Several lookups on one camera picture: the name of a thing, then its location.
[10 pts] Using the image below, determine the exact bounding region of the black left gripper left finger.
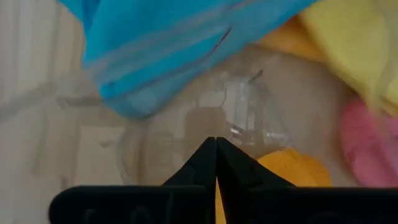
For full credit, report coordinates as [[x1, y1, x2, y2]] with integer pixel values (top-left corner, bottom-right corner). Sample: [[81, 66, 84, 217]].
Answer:
[[48, 136, 217, 224]]

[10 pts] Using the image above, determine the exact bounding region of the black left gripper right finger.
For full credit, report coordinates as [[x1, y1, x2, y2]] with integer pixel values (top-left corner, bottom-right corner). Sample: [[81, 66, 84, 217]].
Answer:
[[216, 136, 398, 224]]

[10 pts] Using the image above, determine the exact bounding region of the pink microfiber towel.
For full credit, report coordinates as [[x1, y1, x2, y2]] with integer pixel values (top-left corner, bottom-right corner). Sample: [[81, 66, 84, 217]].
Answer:
[[338, 98, 398, 189]]

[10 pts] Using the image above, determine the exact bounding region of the yellow microfiber towel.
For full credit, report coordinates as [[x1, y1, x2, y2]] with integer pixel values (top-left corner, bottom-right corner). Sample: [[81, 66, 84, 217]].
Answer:
[[300, 0, 398, 116]]

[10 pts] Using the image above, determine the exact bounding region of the blue microfiber towel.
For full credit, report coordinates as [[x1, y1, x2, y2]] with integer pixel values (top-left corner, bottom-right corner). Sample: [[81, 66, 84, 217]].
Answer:
[[57, 0, 318, 121]]

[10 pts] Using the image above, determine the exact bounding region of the clear plastic bin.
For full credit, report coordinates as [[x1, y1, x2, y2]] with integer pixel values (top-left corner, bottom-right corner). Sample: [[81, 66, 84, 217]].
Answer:
[[114, 43, 299, 187]]

